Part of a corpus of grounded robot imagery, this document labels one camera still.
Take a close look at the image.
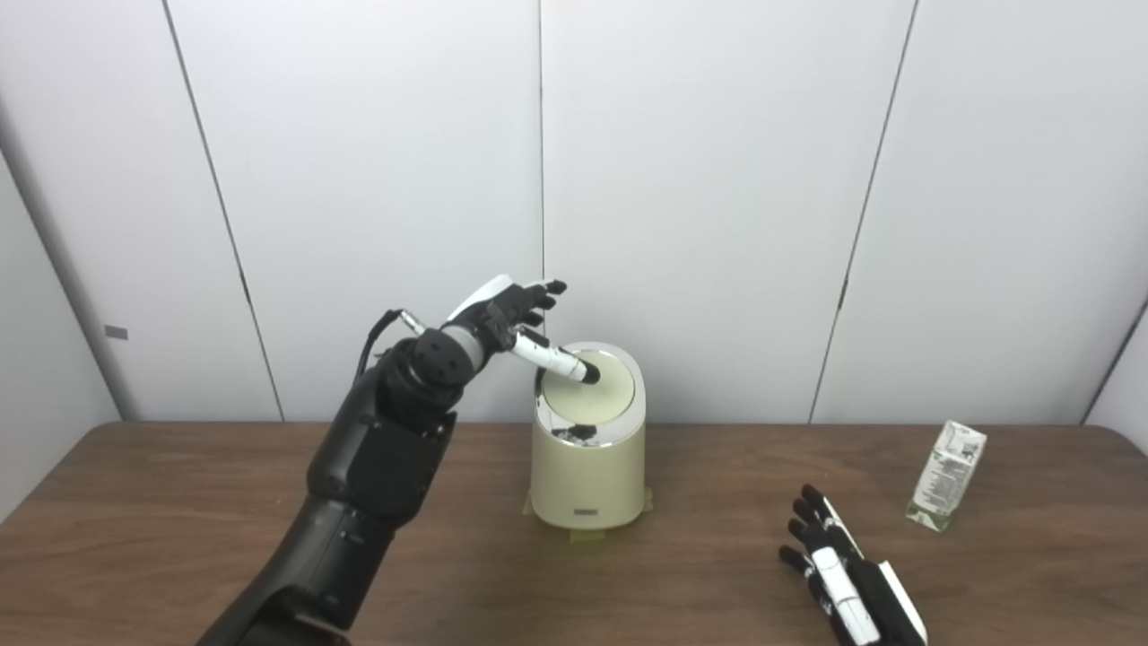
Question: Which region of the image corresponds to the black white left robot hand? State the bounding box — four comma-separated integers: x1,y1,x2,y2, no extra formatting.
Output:
444,275,602,387

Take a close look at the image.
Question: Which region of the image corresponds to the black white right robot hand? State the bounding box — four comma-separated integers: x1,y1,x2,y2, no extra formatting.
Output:
778,484,929,646

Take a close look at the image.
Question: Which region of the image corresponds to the cream round bin lid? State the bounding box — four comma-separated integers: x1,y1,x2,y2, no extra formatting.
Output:
541,350,636,428

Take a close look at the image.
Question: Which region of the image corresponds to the white green milk carton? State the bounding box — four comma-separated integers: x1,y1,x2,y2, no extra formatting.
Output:
905,420,988,533

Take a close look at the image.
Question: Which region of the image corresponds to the cream-colored round bin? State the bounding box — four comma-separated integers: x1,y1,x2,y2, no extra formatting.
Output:
529,342,647,530

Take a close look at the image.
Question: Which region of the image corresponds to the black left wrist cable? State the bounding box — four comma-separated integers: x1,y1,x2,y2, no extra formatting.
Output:
356,309,428,382

